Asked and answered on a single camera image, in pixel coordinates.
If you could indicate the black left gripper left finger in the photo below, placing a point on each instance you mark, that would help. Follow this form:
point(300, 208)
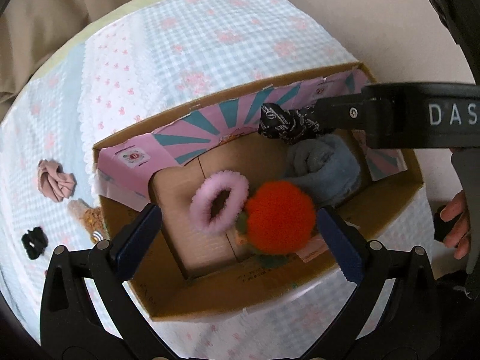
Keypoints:
point(86, 312)

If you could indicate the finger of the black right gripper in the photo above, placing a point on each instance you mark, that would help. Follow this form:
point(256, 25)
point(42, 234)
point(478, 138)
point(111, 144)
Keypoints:
point(344, 112)

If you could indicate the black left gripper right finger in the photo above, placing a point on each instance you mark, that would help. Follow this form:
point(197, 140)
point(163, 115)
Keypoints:
point(389, 314)

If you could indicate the black white patterned scrunchie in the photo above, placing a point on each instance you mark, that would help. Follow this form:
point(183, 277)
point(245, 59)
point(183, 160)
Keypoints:
point(290, 126)

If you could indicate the orange fluffy pompom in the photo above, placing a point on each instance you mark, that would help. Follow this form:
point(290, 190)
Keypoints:
point(277, 220)

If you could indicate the pink patterned cloth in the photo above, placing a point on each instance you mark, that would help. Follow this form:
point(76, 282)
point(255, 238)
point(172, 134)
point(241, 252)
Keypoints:
point(53, 182)

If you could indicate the person's right hand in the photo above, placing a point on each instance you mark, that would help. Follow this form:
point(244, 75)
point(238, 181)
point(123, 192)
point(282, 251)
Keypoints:
point(459, 236)

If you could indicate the grey blue rolled towel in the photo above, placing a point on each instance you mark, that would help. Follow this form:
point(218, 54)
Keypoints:
point(324, 168)

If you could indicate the cardboard box pink lining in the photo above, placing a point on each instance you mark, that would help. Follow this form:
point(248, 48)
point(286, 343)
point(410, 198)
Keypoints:
point(163, 160)

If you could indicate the light blue patterned blanket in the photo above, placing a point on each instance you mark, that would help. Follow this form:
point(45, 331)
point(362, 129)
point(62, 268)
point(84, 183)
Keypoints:
point(149, 56)

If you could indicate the pink fluffy scrunchie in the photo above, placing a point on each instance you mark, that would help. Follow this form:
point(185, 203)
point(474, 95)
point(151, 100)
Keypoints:
point(218, 202)

